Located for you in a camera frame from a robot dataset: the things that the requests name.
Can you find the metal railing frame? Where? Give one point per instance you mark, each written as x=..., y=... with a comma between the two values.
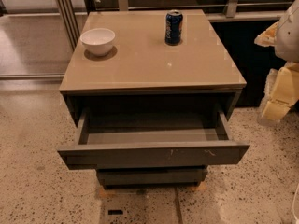
x=174, y=0

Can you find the blue soda can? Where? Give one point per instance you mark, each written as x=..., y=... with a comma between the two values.
x=173, y=27

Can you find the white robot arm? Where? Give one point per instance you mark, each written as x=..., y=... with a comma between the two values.
x=283, y=36

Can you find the foam gripper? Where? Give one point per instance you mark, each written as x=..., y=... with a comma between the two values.
x=288, y=36

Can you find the white ceramic bowl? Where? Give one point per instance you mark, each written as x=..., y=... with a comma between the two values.
x=98, y=41

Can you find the grey bottom drawer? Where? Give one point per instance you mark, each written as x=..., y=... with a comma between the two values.
x=152, y=176

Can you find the grey drawer cabinet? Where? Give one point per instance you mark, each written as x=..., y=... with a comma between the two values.
x=142, y=74

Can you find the grey top drawer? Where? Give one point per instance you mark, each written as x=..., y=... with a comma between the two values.
x=152, y=140

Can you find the grey drawer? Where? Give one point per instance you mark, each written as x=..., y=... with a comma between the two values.
x=152, y=176
x=152, y=140

